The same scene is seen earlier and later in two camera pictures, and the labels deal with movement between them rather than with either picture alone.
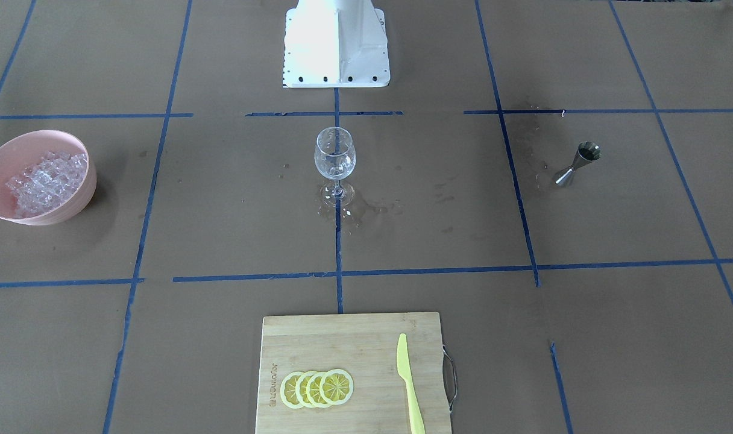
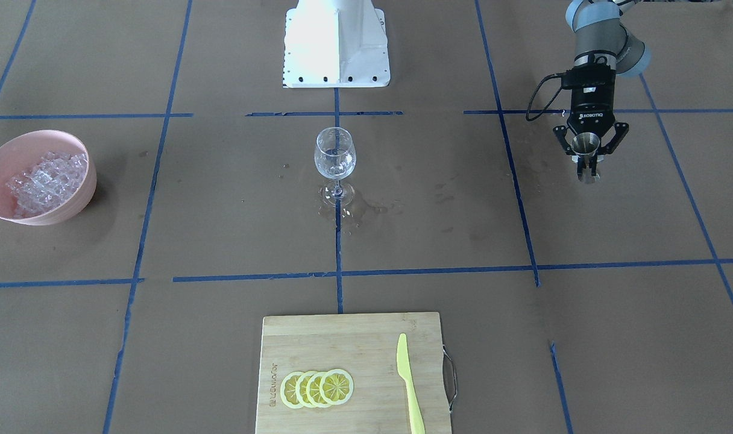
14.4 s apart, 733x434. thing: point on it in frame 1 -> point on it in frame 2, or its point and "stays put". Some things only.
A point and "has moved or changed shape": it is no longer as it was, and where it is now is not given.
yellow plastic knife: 418,426 stays put
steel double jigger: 587,152 has moved or changed shape
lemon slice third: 313,389 stays put
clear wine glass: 335,155 stays put
